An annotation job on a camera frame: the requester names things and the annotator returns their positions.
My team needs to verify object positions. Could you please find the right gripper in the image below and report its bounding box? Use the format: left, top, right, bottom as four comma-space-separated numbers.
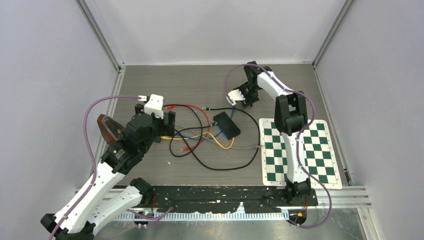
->
234, 82, 261, 108

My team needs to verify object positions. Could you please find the blue ethernet cable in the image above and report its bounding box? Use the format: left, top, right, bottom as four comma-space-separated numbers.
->
173, 105, 237, 142

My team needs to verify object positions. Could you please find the long black ethernet cable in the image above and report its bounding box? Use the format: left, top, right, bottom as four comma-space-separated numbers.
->
162, 106, 262, 172

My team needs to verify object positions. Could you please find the red ethernet cable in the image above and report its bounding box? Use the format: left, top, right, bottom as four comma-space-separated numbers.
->
164, 104, 213, 153

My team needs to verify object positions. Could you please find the orange ethernet cable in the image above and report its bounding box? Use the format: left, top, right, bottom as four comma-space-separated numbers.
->
161, 131, 236, 150

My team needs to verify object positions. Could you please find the black switch with blue ports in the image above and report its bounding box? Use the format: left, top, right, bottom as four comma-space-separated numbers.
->
213, 111, 241, 140

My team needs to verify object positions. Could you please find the grey ethernet cable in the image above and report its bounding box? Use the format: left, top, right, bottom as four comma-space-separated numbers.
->
174, 123, 266, 151

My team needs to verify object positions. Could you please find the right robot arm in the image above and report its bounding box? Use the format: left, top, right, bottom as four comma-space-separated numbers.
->
236, 61, 312, 205

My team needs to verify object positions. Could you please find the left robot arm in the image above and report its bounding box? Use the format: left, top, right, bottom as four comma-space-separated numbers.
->
40, 104, 176, 240

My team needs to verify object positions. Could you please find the brown object at left edge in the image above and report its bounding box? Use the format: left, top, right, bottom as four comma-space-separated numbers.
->
96, 114, 126, 145

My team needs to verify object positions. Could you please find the green white chessboard mat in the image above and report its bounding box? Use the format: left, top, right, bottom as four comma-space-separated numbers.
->
259, 118, 342, 190

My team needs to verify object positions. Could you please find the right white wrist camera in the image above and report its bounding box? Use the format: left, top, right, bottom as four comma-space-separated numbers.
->
225, 89, 246, 106

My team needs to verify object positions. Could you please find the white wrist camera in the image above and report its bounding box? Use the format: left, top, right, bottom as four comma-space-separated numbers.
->
138, 94, 164, 119
225, 89, 246, 106

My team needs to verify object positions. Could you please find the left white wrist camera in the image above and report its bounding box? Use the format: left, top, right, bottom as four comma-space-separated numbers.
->
138, 94, 164, 119

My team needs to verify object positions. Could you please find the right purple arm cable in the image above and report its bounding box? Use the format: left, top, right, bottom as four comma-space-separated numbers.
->
224, 63, 333, 230

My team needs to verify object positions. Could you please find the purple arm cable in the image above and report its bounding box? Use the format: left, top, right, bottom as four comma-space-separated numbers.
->
47, 95, 175, 240
224, 63, 333, 230

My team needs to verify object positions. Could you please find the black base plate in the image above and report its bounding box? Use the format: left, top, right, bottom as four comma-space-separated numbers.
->
136, 185, 318, 214

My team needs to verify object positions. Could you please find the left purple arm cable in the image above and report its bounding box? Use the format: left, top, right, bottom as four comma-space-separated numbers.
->
47, 95, 175, 240

